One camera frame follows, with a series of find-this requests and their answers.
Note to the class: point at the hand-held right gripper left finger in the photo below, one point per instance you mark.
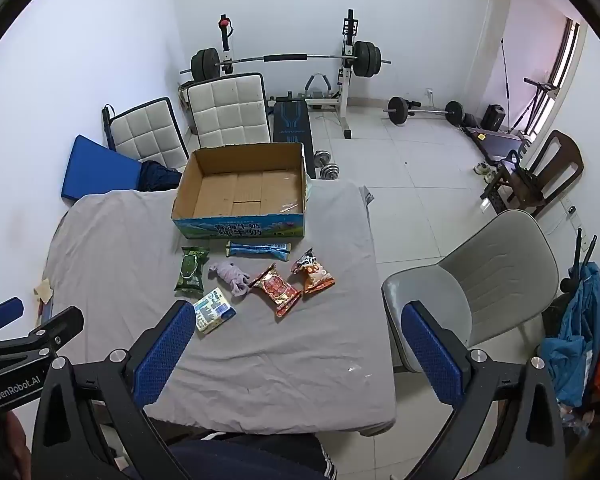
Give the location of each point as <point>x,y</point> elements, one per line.
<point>165,350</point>

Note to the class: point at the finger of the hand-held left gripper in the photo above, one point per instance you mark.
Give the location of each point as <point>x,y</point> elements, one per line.
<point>0,312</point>
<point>55,325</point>

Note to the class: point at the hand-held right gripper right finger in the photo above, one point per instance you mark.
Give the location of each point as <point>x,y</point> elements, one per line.
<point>430,355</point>

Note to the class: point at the blue white tissue pack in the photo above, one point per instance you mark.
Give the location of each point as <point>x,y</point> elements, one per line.
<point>212,310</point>

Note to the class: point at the green snack packet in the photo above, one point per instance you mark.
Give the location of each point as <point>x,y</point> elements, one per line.
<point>191,272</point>

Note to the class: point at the pink cloth item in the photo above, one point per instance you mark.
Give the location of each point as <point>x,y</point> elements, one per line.
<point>232,280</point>

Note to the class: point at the red snack packet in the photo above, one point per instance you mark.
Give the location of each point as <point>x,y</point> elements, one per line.
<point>276,290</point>

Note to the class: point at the long blue snack packet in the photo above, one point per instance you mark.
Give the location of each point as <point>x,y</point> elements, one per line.
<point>257,248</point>

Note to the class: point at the orange snack packet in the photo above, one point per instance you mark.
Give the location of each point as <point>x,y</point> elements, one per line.
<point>314,277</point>

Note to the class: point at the cardboard box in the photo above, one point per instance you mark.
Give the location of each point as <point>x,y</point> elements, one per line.
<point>240,190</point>

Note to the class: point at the person's left forearm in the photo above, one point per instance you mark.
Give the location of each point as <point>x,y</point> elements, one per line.
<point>12,440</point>

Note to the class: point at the beige paper scrap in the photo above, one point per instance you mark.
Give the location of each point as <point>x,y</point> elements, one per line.
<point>44,291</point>

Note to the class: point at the grey table cloth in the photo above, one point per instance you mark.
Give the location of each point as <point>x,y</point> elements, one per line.
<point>280,360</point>

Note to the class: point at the grey office chair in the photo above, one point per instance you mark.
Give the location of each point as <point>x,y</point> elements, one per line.
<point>500,260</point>

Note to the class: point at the person's dark pants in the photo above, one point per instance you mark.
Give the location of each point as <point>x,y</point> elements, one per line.
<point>250,457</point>

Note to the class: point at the blue clothing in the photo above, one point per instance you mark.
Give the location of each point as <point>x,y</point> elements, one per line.
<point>577,330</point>

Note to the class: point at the blue foam mat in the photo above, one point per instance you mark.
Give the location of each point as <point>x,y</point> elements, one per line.
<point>100,170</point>

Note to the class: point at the dark blue jacket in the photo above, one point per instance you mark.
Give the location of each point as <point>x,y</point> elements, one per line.
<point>157,177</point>

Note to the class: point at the black pole stand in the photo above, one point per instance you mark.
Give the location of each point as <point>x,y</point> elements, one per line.
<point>577,260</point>

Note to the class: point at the white shoe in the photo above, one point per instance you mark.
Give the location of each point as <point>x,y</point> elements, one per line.
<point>491,175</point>
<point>481,168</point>

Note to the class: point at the black blue stick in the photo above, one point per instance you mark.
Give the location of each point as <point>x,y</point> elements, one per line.
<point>108,125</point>

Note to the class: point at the chrome dumbbell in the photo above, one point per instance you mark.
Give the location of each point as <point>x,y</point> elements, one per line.
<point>330,171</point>
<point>323,157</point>

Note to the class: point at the white padded chair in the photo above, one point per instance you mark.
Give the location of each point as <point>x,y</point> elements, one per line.
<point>145,132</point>
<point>227,110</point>

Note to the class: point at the treadmill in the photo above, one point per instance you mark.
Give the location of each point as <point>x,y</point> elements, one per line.
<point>495,140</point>

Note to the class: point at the dark wooden chair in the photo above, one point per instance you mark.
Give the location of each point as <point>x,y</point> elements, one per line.
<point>560,155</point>

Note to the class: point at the black speaker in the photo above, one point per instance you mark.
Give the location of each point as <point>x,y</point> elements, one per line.
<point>493,117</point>

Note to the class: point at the short barbell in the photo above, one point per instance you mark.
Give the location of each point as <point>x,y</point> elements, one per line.
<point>397,110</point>

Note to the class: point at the black weight bench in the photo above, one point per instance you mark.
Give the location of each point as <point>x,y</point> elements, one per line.
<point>291,125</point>

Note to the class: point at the white barbell rack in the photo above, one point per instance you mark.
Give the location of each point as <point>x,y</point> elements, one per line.
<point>347,85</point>

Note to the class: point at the thin black pole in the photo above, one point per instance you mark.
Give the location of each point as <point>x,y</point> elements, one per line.
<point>505,75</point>

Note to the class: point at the long barbell with black plates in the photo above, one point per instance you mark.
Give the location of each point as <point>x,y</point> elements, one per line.
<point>285,57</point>

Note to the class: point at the window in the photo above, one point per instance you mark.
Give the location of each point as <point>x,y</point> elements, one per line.
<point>566,55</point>

